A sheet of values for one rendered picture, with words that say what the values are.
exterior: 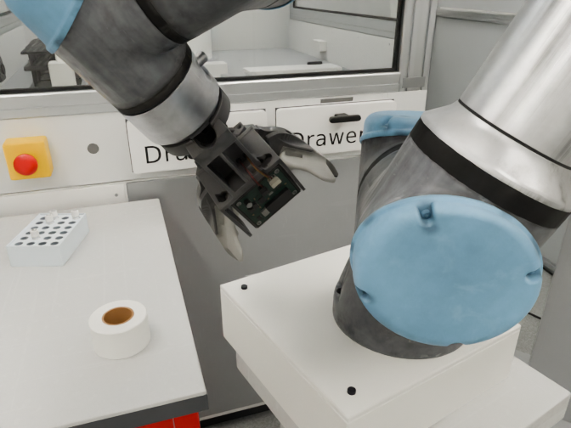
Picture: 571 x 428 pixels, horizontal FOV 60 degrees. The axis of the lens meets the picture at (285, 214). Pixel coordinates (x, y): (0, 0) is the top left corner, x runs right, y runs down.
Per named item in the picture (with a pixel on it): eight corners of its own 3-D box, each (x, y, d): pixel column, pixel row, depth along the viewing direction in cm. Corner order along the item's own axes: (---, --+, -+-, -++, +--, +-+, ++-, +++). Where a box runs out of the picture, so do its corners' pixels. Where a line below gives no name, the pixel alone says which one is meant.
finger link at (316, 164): (358, 198, 54) (289, 195, 48) (330, 170, 58) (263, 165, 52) (370, 173, 52) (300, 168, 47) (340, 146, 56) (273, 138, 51)
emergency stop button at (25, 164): (39, 175, 91) (34, 154, 89) (15, 177, 89) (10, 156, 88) (41, 170, 93) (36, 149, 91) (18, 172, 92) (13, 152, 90)
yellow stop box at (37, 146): (51, 178, 94) (43, 142, 91) (9, 183, 92) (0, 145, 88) (53, 169, 98) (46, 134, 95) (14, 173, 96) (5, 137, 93)
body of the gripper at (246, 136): (251, 242, 47) (172, 174, 38) (218, 193, 53) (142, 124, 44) (311, 190, 47) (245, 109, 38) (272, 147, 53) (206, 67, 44)
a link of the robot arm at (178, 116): (107, 90, 41) (179, 25, 41) (144, 124, 45) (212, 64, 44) (128, 132, 36) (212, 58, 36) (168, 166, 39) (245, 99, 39)
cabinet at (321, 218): (395, 387, 158) (425, 148, 124) (46, 480, 128) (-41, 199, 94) (296, 249, 240) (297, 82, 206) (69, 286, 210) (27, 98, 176)
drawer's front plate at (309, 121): (392, 146, 119) (397, 101, 114) (278, 159, 111) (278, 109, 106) (389, 144, 120) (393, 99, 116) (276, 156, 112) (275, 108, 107)
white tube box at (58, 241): (63, 266, 80) (59, 245, 78) (11, 267, 79) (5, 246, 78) (89, 231, 91) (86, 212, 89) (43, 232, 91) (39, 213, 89)
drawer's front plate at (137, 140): (268, 160, 110) (267, 110, 105) (133, 174, 102) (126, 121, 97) (265, 157, 111) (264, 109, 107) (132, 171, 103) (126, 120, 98)
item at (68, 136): (420, 148, 124) (427, 89, 117) (-41, 199, 95) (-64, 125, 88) (295, 82, 205) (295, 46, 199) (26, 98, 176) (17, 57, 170)
